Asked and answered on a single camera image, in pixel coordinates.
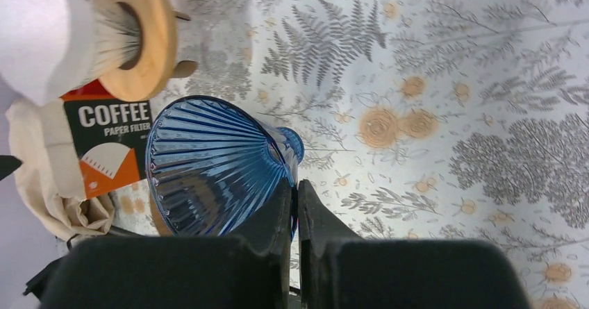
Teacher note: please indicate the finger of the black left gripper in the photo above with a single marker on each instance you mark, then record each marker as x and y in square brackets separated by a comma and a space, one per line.
[8, 165]

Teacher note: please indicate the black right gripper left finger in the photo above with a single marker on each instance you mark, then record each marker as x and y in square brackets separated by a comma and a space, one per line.
[247, 268]

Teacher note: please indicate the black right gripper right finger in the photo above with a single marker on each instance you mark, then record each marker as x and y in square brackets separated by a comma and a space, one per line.
[340, 269]

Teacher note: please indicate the blue ribbed glass dripper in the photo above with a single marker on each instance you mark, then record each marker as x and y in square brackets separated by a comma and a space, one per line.
[210, 165]

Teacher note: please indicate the white paper coffee filter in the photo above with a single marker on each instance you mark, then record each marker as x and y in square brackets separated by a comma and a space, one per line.
[48, 47]

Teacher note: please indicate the clear ribbed glass dripper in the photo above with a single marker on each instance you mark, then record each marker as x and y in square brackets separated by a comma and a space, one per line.
[115, 38]

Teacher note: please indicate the orange coffee filter box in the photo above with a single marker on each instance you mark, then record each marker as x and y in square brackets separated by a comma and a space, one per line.
[109, 137]

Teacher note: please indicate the beige cloth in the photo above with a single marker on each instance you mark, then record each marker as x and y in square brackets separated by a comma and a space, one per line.
[49, 181]

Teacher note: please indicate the clear glass carafe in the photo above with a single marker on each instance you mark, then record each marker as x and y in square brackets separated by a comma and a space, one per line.
[184, 68]

